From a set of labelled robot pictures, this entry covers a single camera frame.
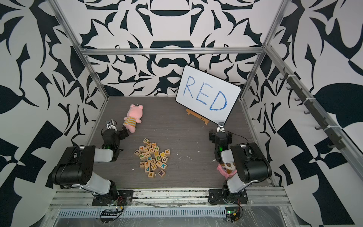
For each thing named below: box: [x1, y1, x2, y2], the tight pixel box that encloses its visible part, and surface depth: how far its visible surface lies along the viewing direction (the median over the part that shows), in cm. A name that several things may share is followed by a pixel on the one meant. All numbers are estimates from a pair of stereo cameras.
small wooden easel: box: [185, 108, 210, 125], surface depth 105 cm
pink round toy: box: [216, 162, 238, 179], surface depth 81 cm
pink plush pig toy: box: [122, 104, 144, 134], surface depth 102 cm
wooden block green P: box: [138, 152, 146, 161], surface depth 88 cm
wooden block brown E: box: [147, 171, 155, 178], surface depth 81 cm
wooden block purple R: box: [157, 169, 166, 178], surface depth 81 cm
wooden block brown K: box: [164, 148, 171, 157], surface depth 89 cm
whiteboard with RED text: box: [175, 64, 242, 125], surface depth 96 cm
